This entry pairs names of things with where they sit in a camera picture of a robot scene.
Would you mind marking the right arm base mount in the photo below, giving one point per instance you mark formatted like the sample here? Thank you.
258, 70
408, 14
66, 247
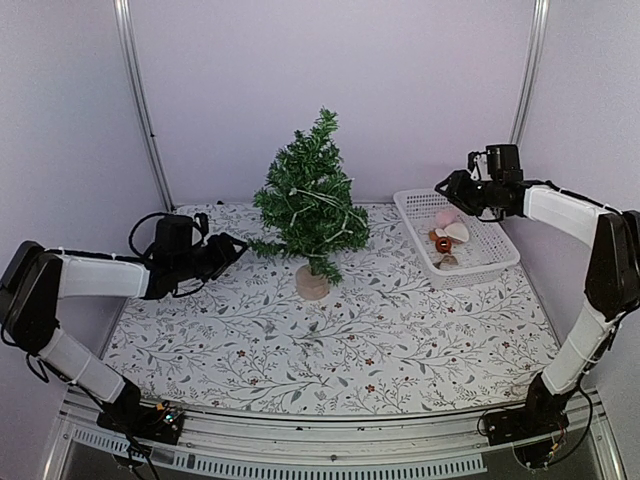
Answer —
535, 442

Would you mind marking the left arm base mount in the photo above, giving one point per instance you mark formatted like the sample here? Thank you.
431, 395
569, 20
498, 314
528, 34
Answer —
161, 423

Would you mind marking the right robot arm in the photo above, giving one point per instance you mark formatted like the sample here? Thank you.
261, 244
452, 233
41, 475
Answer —
493, 180

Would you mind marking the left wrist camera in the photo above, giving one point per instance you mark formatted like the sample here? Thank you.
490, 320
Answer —
201, 221

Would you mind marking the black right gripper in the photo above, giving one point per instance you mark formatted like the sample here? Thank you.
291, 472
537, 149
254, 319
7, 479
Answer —
456, 191

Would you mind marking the pink pompom ornament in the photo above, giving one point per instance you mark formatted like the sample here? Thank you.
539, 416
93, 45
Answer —
445, 218

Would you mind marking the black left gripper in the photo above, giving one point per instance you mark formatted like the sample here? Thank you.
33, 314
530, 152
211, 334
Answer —
225, 255

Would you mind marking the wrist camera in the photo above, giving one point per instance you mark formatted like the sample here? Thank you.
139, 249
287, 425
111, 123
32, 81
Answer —
473, 161
201, 221

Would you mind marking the right aluminium frame post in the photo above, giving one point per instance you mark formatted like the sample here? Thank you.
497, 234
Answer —
532, 63

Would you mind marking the white plastic basket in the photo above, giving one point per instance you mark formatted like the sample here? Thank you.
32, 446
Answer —
457, 250

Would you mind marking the red ball ornament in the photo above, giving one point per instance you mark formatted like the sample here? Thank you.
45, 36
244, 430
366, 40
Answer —
443, 245

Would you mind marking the small green christmas tree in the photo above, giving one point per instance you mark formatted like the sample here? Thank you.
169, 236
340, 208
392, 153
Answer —
307, 203

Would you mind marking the aluminium frame post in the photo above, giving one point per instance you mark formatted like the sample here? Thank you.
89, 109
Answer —
127, 39
532, 63

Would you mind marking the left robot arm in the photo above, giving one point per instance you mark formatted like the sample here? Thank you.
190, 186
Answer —
183, 257

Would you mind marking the left aluminium frame post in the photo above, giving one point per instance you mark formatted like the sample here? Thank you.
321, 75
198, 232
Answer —
127, 39

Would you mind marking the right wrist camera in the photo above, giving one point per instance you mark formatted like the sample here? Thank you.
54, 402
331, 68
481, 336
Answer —
473, 161

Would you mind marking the front aluminium rail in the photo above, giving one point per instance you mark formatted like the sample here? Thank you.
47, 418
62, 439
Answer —
227, 444

